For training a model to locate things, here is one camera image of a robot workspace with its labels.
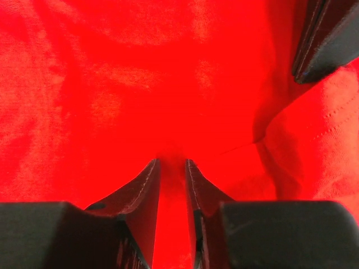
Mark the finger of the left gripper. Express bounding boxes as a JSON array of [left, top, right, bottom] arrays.
[[292, 0, 358, 84]]

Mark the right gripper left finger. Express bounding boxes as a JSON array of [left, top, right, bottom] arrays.
[[1, 159, 160, 268]]

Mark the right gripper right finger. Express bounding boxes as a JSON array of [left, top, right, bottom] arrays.
[[185, 159, 358, 268]]

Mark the red t shirt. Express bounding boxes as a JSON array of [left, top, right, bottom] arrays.
[[1, 1, 358, 268]]

